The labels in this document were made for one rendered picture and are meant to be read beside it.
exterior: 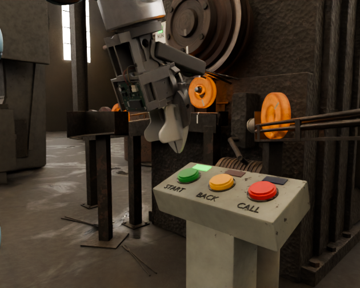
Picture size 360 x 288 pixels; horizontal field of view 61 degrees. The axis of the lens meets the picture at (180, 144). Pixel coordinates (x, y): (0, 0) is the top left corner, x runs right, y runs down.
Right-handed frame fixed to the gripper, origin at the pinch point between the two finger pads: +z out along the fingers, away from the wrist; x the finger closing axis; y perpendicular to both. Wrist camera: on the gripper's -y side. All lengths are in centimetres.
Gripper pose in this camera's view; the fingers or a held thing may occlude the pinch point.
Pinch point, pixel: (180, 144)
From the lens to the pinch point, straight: 53.0
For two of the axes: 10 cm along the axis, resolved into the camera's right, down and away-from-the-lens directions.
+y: -6.7, 4.1, -6.2
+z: 2.4, 9.1, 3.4
